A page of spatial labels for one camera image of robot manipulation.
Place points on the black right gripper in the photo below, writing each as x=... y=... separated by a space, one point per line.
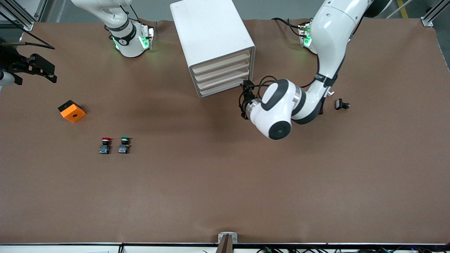
x=11 y=60

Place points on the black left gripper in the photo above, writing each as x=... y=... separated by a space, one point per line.
x=245 y=99

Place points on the red push button switch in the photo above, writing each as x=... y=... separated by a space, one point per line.
x=104 y=149

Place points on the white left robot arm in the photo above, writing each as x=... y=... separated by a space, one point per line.
x=330 y=35

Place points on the orange box with hole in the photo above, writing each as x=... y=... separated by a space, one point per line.
x=74 y=114

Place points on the brown table cover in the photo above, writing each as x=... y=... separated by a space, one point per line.
x=225 y=175

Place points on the small black clip part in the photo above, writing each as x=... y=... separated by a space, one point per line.
x=339 y=104

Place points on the aluminium frame profile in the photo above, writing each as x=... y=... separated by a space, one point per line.
x=28 y=25
x=427 y=21

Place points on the green push button switch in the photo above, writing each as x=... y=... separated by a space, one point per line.
x=123 y=149

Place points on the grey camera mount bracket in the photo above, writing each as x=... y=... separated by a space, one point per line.
x=227 y=242

